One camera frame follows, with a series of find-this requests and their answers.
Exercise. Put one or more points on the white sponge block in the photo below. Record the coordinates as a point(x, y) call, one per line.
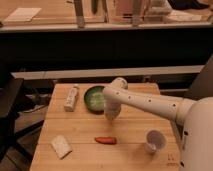
point(61, 146)

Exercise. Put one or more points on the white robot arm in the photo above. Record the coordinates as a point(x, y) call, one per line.
point(195, 116)

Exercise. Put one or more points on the black chair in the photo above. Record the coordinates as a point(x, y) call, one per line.
point(8, 100)

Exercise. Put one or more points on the green ceramic bowl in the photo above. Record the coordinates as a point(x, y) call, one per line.
point(94, 99)

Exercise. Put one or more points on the white paper cup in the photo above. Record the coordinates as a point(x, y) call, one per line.
point(155, 141)

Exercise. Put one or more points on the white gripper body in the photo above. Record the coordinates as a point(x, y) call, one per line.
point(111, 110)

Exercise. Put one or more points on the white paper sheet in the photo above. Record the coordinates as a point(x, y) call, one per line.
point(22, 15)

